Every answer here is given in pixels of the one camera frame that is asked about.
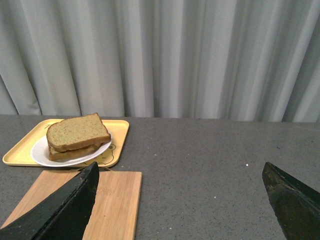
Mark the white round plate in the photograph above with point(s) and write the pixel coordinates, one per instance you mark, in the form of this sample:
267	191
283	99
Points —
45	155

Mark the bread slice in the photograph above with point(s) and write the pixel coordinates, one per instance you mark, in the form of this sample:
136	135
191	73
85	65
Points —
77	132
55	155

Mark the yellow bear serving tray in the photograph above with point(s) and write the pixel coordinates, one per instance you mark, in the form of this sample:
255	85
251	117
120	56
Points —
20	154

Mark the grey curtain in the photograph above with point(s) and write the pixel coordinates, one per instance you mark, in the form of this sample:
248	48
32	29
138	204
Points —
243	60

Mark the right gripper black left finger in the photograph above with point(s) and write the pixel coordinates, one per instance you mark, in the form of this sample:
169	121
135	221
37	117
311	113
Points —
63	215

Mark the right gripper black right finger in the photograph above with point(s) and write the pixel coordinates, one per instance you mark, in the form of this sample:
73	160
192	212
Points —
295	204

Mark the bamboo cutting board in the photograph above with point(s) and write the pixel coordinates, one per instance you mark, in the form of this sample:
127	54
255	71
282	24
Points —
114	214

